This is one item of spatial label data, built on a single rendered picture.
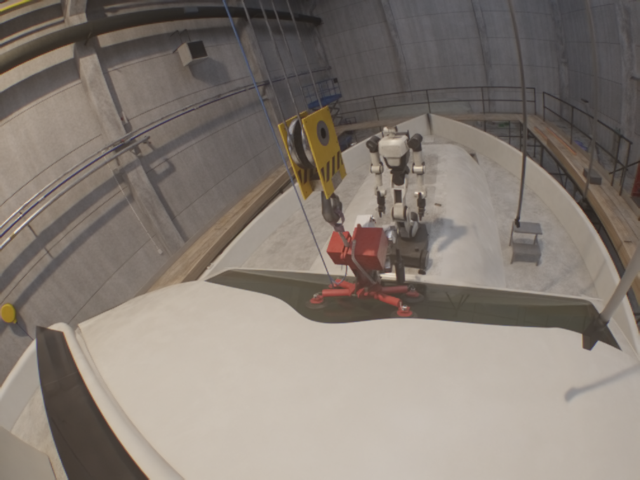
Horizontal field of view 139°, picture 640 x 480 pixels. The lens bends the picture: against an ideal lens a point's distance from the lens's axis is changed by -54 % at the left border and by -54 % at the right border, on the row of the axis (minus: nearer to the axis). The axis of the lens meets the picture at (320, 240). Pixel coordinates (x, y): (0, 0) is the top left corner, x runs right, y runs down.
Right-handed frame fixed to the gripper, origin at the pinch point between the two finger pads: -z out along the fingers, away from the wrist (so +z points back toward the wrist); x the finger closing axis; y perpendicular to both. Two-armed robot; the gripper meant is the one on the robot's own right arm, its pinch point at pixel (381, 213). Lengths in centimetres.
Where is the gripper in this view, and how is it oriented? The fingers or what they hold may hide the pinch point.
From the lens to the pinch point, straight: 288.2
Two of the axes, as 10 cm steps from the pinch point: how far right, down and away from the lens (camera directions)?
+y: 8.2, 1.1, -5.6
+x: -5.5, 4.4, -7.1
